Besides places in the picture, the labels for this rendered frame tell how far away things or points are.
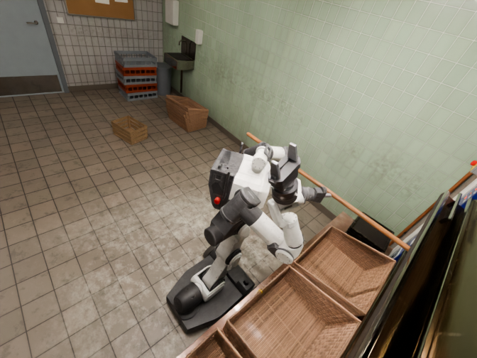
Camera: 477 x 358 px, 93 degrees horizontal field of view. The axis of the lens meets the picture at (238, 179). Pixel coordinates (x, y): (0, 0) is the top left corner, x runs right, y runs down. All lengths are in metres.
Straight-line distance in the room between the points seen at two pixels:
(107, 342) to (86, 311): 0.29
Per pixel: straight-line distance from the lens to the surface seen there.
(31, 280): 2.56
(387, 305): 0.90
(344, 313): 1.61
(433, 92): 2.55
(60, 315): 2.35
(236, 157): 1.18
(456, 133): 2.58
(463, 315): 0.95
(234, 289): 2.11
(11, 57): 5.08
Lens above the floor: 2.08
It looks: 40 degrees down
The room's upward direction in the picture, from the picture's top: 15 degrees clockwise
